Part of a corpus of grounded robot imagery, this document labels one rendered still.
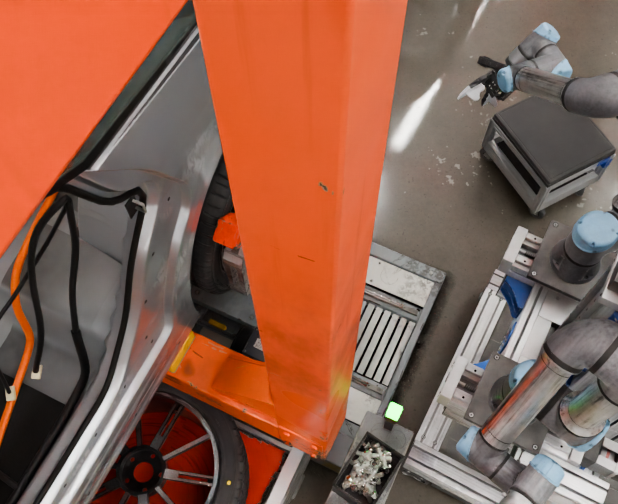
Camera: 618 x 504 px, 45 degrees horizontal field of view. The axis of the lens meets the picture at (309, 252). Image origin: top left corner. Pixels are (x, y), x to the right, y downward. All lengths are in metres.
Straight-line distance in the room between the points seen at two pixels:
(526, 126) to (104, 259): 1.87
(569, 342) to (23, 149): 1.44
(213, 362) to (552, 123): 1.77
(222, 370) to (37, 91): 2.04
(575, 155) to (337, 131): 2.55
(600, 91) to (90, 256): 1.44
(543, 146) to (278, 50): 2.60
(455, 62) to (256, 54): 3.18
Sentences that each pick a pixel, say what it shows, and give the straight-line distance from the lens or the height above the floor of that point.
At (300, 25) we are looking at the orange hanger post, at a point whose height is 2.43.
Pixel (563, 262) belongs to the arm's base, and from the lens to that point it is 2.38.
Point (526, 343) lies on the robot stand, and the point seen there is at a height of 0.73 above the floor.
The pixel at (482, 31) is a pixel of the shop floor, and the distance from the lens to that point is 4.04.
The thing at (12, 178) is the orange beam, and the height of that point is 2.65.
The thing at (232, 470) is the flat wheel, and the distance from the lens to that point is 2.47.
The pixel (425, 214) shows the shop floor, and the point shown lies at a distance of 3.37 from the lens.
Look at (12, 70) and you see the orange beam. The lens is 0.33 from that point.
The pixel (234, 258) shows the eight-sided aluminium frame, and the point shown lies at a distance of 2.18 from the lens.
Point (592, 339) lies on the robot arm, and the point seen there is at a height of 1.45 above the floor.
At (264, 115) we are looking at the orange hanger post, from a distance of 0.81.
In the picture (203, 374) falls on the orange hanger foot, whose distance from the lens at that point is 2.37.
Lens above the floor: 2.93
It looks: 64 degrees down
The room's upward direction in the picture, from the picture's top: 1 degrees counter-clockwise
